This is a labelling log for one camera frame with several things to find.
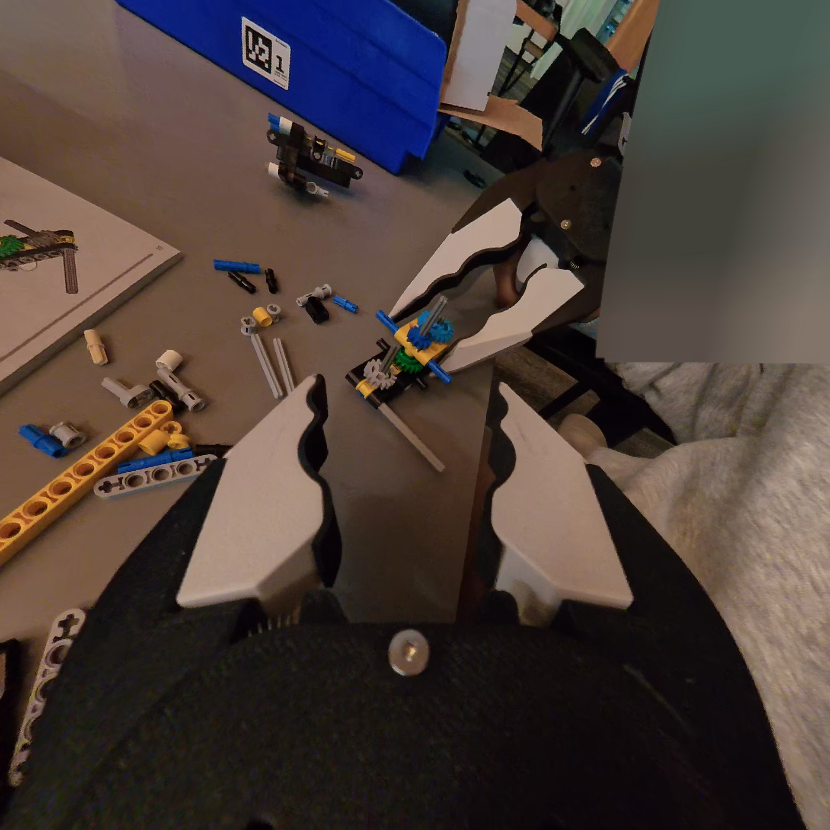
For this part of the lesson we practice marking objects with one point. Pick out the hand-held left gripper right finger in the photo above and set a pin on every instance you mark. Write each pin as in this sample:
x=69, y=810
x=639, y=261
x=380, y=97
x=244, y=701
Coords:
x=557, y=519

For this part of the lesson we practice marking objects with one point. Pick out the wooden table frame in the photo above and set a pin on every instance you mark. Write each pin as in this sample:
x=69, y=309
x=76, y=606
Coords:
x=632, y=29

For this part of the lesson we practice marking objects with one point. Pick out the long blue lego pin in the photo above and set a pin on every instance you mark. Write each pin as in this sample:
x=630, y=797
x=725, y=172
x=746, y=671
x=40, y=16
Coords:
x=237, y=265

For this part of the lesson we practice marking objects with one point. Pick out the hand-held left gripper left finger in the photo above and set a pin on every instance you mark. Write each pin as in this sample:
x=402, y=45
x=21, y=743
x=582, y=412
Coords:
x=259, y=512

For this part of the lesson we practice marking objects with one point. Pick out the tan lego pin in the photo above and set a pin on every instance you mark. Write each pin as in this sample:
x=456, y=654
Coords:
x=96, y=347

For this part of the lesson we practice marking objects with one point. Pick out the lego instruction booklet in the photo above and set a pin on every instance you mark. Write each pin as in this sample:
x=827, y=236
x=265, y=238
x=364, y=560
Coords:
x=78, y=285

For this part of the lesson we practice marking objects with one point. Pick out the small blue lego pin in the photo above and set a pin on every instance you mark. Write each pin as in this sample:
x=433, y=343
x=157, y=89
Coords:
x=345, y=304

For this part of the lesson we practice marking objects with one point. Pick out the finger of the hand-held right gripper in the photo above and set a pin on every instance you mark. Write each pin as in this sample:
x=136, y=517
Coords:
x=525, y=311
x=467, y=240

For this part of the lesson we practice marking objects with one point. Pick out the blue lego connector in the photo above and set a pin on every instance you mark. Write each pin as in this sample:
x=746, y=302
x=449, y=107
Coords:
x=39, y=439

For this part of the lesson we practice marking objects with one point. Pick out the black lego assembly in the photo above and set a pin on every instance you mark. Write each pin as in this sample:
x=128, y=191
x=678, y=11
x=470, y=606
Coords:
x=305, y=152

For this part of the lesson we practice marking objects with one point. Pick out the person's grey fleece clothing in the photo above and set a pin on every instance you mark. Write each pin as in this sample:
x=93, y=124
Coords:
x=726, y=519

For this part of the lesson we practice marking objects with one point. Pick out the black chair base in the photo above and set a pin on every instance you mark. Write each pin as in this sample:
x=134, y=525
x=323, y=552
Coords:
x=570, y=363

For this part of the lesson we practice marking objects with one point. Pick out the blue bin with square tag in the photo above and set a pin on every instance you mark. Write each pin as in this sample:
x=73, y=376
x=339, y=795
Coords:
x=363, y=84

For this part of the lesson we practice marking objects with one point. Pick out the person's right hand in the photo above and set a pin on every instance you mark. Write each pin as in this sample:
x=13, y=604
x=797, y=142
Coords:
x=506, y=285

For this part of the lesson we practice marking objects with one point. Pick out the white lego bush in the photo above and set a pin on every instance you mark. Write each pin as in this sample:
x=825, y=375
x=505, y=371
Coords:
x=168, y=360

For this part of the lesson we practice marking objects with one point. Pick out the black lego axle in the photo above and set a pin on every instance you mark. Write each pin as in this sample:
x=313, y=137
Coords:
x=211, y=449

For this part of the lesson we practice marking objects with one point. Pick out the yellow lego bush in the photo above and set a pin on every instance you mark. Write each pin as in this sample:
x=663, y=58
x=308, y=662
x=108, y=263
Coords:
x=262, y=316

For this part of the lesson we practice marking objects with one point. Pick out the grey lego angle connector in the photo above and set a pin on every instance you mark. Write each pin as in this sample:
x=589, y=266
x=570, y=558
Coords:
x=129, y=392

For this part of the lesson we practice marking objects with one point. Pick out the grey lego axle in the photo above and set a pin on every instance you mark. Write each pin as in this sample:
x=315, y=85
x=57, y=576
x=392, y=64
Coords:
x=267, y=364
x=284, y=364

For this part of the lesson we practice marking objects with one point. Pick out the grey lego beam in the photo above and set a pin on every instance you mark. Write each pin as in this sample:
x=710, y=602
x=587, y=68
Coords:
x=144, y=478
x=50, y=669

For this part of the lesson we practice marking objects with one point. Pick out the black lego connector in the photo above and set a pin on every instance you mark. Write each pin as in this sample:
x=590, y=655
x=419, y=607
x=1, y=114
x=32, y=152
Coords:
x=318, y=311

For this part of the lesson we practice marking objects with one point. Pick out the long yellow lego beam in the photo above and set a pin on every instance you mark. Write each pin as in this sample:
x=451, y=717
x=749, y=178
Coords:
x=93, y=460

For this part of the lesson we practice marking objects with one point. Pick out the short black lego pin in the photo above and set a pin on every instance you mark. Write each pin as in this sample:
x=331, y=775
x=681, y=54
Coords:
x=271, y=279

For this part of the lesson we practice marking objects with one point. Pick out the grey lego pin connector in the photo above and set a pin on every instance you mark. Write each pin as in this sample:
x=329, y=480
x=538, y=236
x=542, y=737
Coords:
x=188, y=391

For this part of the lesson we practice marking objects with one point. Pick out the lego gear assembly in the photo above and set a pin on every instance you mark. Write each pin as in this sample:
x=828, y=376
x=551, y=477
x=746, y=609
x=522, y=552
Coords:
x=415, y=350

